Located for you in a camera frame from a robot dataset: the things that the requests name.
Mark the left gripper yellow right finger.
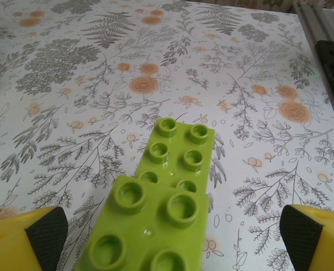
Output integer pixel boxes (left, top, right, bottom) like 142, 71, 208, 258
279, 204, 334, 271

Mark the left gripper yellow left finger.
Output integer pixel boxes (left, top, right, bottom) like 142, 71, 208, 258
0, 206, 68, 271

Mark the long lime green lego brick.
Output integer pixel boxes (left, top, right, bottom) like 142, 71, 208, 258
132, 117, 216, 204
75, 174, 210, 271

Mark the floral patterned table cover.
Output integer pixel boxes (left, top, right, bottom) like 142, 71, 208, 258
0, 0, 334, 271

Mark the long aluminium mounting rail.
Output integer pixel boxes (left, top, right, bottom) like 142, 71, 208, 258
293, 0, 334, 43

